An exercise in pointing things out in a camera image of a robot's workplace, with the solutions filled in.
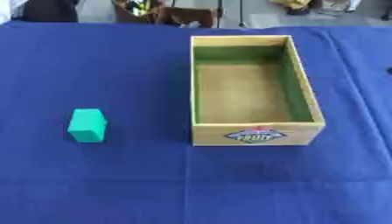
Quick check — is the tan cardboard box green inside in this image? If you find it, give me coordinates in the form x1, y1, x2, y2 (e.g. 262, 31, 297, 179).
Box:
188, 34, 328, 147

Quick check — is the dark bag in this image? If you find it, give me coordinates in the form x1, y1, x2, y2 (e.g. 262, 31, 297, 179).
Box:
19, 0, 80, 23

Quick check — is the brown wooden chair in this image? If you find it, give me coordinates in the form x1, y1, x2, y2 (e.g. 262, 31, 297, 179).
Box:
111, 0, 218, 29

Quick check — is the teal rectangular block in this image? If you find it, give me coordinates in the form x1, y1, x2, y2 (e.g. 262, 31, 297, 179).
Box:
66, 108, 109, 144

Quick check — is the yellow bag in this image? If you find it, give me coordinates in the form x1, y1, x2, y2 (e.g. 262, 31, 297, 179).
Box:
268, 0, 312, 16

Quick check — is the black tripod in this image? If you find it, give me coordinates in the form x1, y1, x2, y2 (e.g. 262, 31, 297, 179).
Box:
215, 0, 250, 29

